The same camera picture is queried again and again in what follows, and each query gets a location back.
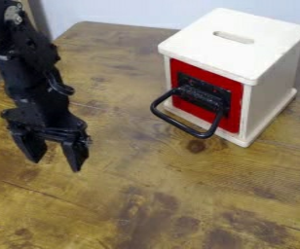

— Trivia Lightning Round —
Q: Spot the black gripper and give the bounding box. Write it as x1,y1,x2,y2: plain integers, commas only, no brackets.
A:
0,86,89,172

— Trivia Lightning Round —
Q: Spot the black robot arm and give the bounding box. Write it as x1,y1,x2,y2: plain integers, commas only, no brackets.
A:
0,0,89,172

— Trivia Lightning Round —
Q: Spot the red drawer front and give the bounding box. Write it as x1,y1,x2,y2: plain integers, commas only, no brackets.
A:
169,59,243,133

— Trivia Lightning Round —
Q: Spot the white wooden box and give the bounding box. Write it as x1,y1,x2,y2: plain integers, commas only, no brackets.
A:
157,8,300,147

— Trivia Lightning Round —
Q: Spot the black cable loop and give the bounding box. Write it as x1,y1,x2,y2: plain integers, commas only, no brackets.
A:
42,69,76,97

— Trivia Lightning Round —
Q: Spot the black metal drawer handle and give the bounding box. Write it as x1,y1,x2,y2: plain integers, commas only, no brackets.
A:
149,72,231,139

